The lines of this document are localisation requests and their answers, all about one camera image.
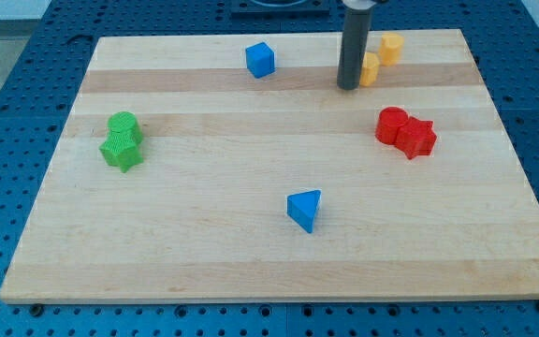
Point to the blue cube block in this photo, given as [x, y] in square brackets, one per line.
[260, 60]

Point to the wooden board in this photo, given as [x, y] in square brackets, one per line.
[203, 217]

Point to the blue triangular prism block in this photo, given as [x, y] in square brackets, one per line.
[302, 208]

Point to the red cylinder block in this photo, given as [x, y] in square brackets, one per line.
[390, 120]

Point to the yellow block near rod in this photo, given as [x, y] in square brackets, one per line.
[370, 69]

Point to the green star block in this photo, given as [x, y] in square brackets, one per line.
[121, 150]

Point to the red star block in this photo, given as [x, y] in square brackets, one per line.
[416, 138]

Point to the green cylinder block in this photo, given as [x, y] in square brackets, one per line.
[125, 122]

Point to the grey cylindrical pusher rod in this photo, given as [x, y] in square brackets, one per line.
[355, 30]

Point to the yellow block far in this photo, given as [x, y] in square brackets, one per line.
[390, 49]

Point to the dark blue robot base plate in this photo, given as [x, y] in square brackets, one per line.
[251, 8]

